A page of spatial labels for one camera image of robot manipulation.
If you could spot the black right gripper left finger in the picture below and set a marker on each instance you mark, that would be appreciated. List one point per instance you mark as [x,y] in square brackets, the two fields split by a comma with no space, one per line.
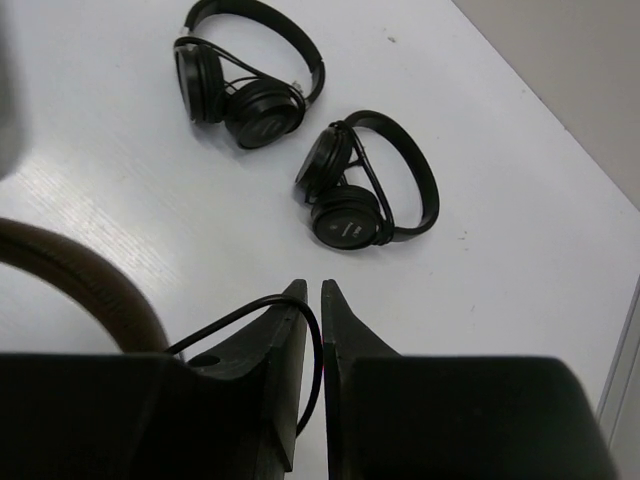
[232,412]

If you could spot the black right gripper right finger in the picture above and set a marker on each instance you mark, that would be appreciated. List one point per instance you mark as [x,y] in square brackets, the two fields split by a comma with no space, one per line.
[394,416]

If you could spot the brown silver over-ear headphones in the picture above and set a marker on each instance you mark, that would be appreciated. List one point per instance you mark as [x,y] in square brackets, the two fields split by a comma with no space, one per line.
[89,279]

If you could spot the black on-ear headphones right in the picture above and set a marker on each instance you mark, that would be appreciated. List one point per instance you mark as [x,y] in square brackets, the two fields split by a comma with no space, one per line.
[349,207]

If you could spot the black on-ear headphones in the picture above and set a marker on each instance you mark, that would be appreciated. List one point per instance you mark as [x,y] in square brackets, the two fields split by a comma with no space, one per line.
[349,207]
[257,109]

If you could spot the black on-ear headphones left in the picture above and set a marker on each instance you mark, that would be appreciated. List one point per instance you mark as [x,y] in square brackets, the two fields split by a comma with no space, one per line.
[257,109]

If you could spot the aluminium side rail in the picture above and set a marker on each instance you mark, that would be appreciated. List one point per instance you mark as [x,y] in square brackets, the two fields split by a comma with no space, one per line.
[619,402]

